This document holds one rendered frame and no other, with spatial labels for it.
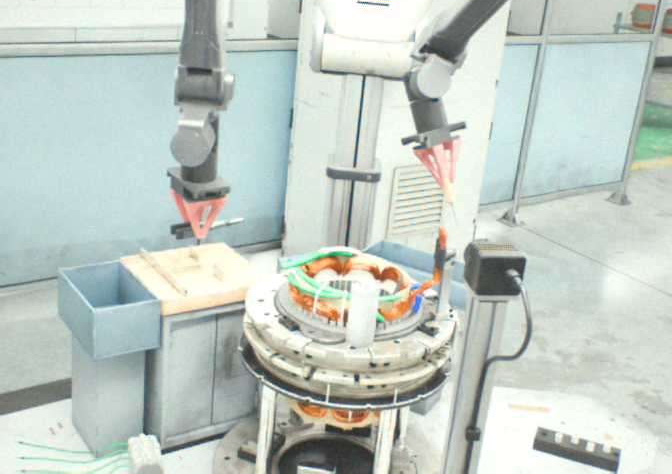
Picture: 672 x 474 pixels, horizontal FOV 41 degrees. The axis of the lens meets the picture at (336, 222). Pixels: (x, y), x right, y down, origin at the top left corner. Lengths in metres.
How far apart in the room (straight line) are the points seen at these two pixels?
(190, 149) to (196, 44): 0.15
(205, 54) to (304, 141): 2.52
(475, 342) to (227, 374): 0.77
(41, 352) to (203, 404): 1.97
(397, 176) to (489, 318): 2.92
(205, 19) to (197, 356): 0.55
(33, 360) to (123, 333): 2.03
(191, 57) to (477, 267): 0.66
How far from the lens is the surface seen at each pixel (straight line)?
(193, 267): 1.54
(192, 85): 1.35
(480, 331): 0.84
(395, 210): 3.81
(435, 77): 1.47
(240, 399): 1.59
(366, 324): 1.24
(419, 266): 1.71
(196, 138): 1.30
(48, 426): 1.65
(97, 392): 1.49
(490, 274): 0.81
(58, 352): 3.48
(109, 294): 1.58
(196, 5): 1.29
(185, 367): 1.50
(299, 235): 3.94
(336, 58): 1.69
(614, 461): 1.69
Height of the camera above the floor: 1.69
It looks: 20 degrees down
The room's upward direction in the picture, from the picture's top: 6 degrees clockwise
